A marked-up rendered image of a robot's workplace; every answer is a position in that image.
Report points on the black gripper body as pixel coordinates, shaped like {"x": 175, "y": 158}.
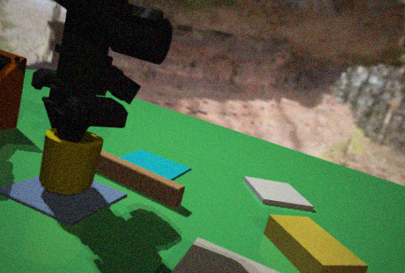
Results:
{"x": 76, "y": 82}

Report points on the brown wooden beam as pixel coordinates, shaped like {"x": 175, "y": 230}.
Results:
{"x": 140, "y": 179}

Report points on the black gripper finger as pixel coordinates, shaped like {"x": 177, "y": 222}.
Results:
{"x": 49, "y": 107}
{"x": 68, "y": 130}

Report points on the yellow rectangular block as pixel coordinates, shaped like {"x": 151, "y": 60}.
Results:
{"x": 310, "y": 248}

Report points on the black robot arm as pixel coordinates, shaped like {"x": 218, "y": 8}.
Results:
{"x": 128, "y": 29}

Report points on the yellow cup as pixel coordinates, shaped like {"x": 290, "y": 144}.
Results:
{"x": 69, "y": 167}

